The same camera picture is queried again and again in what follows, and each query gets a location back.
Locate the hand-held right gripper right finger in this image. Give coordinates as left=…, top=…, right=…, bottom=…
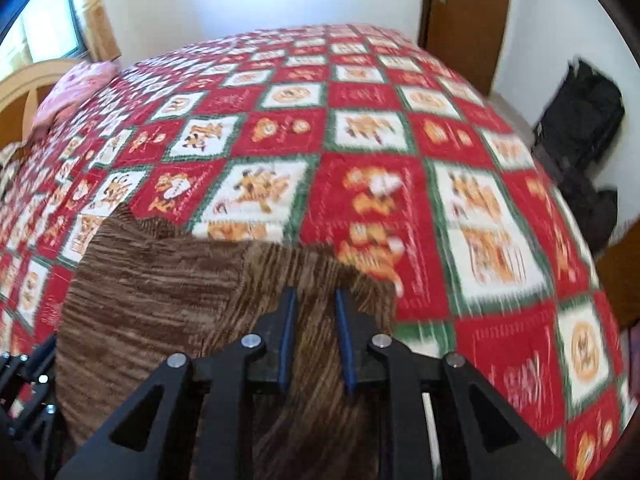
left=334, top=288, right=571, bottom=480

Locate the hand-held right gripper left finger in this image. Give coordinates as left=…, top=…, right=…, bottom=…
left=54, top=287, right=299, bottom=480

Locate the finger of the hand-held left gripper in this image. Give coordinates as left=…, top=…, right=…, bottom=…
left=0, top=332, right=58, bottom=391
left=7, top=375, right=68, bottom=480

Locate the brown striped garment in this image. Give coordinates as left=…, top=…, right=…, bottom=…
left=54, top=205, right=401, bottom=480

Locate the red checked printed blanket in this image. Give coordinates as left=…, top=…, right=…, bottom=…
left=0, top=22, right=632, bottom=480

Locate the pink pillow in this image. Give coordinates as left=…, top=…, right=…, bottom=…
left=32, top=60, right=122, bottom=132

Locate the wooden headboard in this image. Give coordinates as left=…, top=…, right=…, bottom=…
left=0, top=59, right=88, bottom=153

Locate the black backpack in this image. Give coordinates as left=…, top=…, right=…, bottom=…
left=531, top=59, right=627, bottom=257

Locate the yellow patterned curtain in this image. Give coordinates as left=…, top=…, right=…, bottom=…
left=80, top=0, right=124, bottom=67

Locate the window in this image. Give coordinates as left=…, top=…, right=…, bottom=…
left=0, top=0, right=87, bottom=67

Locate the wooden door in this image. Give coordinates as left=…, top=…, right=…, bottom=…
left=419, top=0, right=515, bottom=97

